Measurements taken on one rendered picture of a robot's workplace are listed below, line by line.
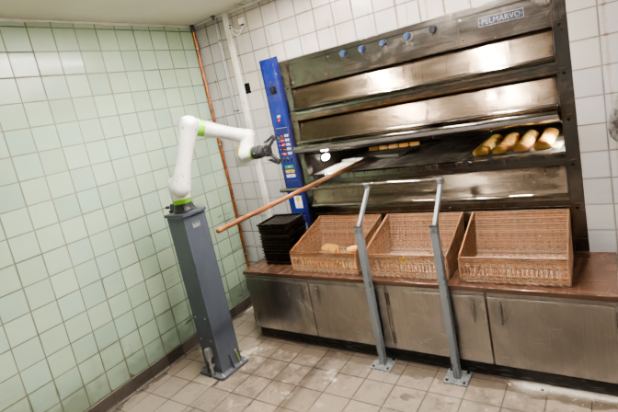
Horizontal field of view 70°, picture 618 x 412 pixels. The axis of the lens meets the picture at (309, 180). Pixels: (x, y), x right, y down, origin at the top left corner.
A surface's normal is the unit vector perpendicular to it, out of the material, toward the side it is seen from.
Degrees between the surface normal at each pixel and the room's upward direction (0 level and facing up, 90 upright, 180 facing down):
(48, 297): 90
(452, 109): 70
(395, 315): 89
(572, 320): 90
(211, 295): 90
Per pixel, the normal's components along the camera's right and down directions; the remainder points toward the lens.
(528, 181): -0.58, -0.10
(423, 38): -0.54, 0.25
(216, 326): 0.78, -0.05
